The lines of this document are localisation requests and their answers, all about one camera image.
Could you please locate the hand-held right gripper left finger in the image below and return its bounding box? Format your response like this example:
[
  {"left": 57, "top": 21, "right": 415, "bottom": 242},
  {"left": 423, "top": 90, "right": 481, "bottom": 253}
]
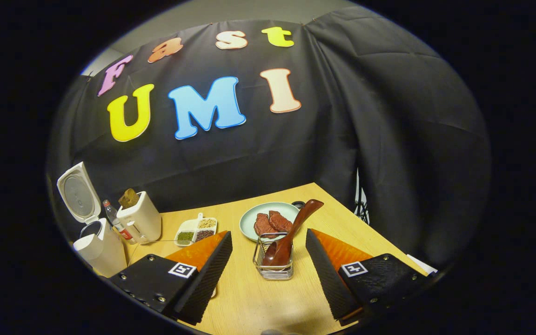
[{"left": 110, "top": 230, "right": 234, "bottom": 326}]

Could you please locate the black backdrop cloth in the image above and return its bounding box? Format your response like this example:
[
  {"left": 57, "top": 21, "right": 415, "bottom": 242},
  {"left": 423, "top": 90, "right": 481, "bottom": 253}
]
[{"left": 47, "top": 7, "right": 491, "bottom": 270}]

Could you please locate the metal wire chopstick holder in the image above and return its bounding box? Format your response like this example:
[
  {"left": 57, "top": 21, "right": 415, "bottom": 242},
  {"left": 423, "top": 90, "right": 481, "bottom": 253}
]
[{"left": 253, "top": 233, "right": 295, "bottom": 281}]

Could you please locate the white paper sheet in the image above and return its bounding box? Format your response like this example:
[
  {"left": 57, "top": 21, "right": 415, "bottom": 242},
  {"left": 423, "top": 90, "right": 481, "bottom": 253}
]
[{"left": 408, "top": 254, "right": 438, "bottom": 275}]

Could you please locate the white toaster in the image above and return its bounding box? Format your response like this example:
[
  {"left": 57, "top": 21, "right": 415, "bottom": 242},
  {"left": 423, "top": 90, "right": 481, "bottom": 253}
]
[{"left": 116, "top": 191, "right": 162, "bottom": 243}]

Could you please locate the red meat slice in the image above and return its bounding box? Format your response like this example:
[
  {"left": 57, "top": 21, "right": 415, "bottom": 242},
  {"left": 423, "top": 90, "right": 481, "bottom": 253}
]
[
  {"left": 269, "top": 210, "right": 294, "bottom": 233},
  {"left": 254, "top": 213, "right": 278, "bottom": 238}
]

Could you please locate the clear bottle with red label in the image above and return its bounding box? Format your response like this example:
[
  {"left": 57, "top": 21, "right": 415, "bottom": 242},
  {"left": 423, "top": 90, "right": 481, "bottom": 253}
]
[{"left": 102, "top": 200, "right": 134, "bottom": 243}]

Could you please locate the pale green plate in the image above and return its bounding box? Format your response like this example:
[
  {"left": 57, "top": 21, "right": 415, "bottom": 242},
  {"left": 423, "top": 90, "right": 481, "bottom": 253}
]
[{"left": 240, "top": 202, "right": 300, "bottom": 242}]

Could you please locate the white rice cooker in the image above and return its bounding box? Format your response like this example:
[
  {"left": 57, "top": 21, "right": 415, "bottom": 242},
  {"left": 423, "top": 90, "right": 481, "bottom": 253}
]
[{"left": 57, "top": 161, "right": 128, "bottom": 278}]

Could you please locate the brown toast slice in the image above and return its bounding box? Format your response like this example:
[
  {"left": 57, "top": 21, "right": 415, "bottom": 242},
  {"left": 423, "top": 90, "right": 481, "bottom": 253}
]
[{"left": 118, "top": 188, "right": 140, "bottom": 208}]

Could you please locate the dark wooden spoon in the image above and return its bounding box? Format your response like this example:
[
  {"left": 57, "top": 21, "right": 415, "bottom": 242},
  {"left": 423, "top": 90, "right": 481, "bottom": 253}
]
[{"left": 262, "top": 199, "right": 324, "bottom": 267}]

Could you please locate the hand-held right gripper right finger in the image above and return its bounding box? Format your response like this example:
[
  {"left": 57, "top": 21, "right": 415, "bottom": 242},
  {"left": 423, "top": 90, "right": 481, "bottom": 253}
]
[{"left": 305, "top": 228, "right": 429, "bottom": 322}]

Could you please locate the white divided dish of beans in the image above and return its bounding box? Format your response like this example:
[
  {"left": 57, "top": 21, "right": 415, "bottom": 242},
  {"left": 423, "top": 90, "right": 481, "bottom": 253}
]
[{"left": 174, "top": 213, "right": 218, "bottom": 246}]

